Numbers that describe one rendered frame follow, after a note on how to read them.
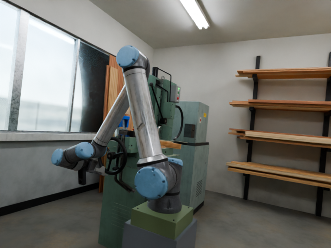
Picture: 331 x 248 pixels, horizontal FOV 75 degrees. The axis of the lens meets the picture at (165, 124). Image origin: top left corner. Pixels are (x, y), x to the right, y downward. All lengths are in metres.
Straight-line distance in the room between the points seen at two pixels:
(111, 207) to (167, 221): 0.96
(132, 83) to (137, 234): 0.75
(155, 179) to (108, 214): 1.14
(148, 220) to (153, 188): 0.24
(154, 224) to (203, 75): 3.40
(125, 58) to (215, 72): 3.19
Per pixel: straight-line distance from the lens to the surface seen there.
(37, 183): 3.00
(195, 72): 4.27
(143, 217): 1.17
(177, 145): 1.74
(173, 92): 2.11
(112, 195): 1.97
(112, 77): 3.48
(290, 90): 3.96
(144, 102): 1.02
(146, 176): 0.97
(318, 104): 3.44
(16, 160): 2.80
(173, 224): 1.10
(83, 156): 1.22
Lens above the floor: 1.06
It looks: 1 degrees up
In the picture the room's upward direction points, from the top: 6 degrees clockwise
